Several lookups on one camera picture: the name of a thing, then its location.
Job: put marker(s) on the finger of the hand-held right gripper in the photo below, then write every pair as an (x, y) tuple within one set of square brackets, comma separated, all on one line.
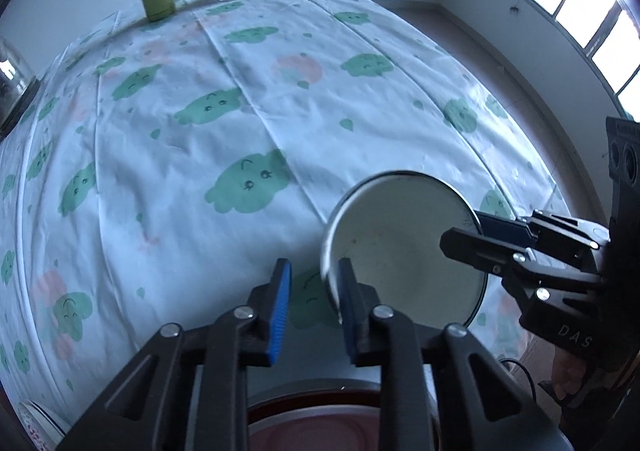
[(502, 228), (475, 248)]

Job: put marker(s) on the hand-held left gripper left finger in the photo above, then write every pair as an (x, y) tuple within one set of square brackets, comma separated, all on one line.
[(280, 318)]

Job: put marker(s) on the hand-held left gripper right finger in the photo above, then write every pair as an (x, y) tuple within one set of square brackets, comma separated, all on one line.
[(346, 313)]

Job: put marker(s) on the white enamel bowl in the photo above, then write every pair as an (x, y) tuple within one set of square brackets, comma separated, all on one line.
[(400, 241)]

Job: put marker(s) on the white plate with red flowers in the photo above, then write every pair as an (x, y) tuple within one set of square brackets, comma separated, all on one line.
[(40, 423)]

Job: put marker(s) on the person's right hand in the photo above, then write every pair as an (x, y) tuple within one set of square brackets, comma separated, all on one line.
[(570, 376)]

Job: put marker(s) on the red bowl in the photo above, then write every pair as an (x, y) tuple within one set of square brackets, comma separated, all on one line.
[(310, 431)]

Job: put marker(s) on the white tablecloth with green clouds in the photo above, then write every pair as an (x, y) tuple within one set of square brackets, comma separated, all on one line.
[(200, 156)]

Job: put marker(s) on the black kettle base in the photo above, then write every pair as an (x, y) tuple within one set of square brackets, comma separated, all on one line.
[(22, 108)]

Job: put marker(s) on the stainless steel electric kettle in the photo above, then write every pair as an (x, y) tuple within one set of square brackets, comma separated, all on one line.
[(11, 76)]

